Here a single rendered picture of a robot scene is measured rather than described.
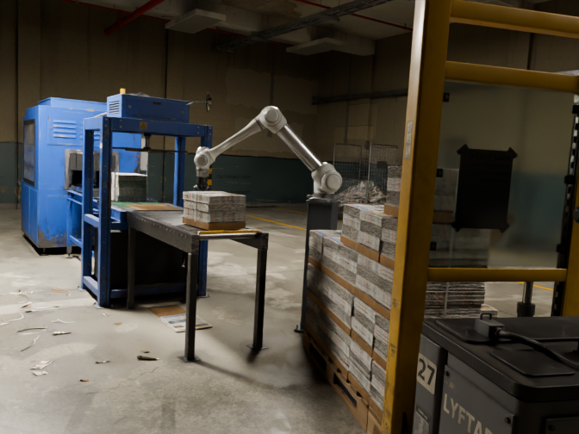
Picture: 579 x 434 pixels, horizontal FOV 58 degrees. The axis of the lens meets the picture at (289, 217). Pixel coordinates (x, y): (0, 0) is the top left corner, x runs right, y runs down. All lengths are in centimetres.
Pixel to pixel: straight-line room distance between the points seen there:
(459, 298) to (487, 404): 90
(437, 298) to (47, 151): 525
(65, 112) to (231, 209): 362
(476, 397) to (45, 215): 579
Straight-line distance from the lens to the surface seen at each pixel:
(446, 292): 235
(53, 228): 679
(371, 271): 259
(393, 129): 1236
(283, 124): 364
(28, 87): 1184
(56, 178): 674
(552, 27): 216
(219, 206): 347
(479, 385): 160
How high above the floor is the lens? 129
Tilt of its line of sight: 6 degrees down
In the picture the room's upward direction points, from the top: 3 degrees clockwise
